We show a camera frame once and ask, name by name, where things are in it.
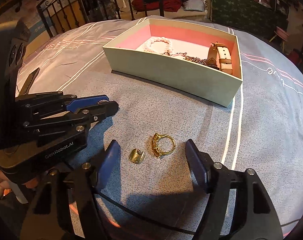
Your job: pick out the white stool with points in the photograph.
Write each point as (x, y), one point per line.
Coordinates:
(280, 40)

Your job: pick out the person's left hand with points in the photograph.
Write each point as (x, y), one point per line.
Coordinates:
(4, 183)

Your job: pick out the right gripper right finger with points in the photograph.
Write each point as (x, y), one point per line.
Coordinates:
(254, 214)

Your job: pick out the black iron bed frame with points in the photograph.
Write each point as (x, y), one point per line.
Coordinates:
(59, 16)

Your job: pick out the green patterned counter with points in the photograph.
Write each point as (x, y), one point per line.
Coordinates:
(248, 16)

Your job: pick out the pale green pink-lined box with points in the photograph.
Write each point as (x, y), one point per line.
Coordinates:
(190, 57)

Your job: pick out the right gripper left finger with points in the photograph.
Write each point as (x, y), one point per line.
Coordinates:
(48, 216)

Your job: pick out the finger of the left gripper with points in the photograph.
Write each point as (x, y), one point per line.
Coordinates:
(99, 112)
(79, 103)

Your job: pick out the small gold pendant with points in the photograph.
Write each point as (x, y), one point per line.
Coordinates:
(137, 156)

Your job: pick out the white wicker swing seat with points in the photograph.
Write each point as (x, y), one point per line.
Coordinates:
(127, 12)

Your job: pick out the light blue pillow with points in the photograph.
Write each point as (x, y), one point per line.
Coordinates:
(194, 5)

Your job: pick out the red folded cloth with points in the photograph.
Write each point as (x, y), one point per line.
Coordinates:
(168, 5)

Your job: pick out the pink basin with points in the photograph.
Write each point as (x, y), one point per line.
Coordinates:
(281, 33)

